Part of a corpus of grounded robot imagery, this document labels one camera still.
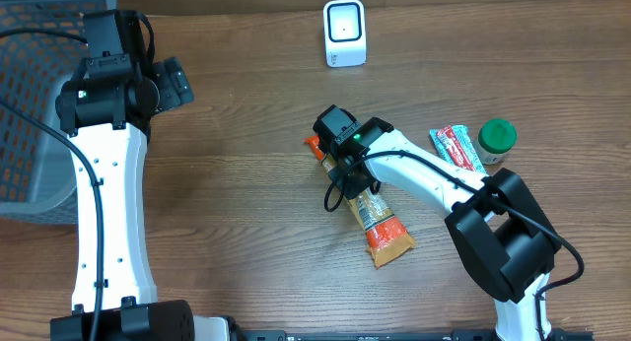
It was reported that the teal wet wipes pack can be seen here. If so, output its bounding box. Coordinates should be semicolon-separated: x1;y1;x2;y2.
429;124;486;173

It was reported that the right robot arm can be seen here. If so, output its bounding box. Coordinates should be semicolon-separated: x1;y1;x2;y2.
313;105;561;340

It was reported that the white barcode scanner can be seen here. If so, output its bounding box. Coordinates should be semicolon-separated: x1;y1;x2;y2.
322;0;368;68

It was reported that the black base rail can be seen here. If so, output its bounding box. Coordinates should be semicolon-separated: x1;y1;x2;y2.
221;328;596;341

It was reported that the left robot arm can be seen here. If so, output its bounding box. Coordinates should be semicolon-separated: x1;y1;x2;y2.
50;10;244;340

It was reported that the red cracker sleeve package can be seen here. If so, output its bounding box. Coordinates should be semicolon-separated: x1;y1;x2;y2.
303;133;417;269

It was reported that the thin red snack stick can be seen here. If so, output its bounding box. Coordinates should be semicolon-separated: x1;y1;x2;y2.
437;126;475;171

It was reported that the grey plastic mesh basket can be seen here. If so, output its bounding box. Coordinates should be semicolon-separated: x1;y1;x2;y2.
1;0;116;225

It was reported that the green lid jar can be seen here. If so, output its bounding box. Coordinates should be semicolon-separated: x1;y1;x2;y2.
473;118;518;165

